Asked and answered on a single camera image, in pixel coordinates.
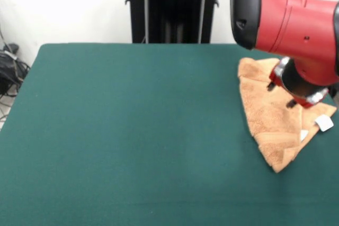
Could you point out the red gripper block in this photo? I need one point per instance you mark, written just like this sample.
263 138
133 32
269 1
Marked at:
302 100

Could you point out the orange terry towel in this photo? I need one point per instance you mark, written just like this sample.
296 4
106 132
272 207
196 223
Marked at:
265 115

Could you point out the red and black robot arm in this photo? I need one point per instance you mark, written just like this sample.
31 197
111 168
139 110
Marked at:
291 25

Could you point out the black upright stand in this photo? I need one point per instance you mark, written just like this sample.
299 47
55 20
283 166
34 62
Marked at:
172 9

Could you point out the dark green table cloth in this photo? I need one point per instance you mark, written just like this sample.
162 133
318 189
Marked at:
106 130

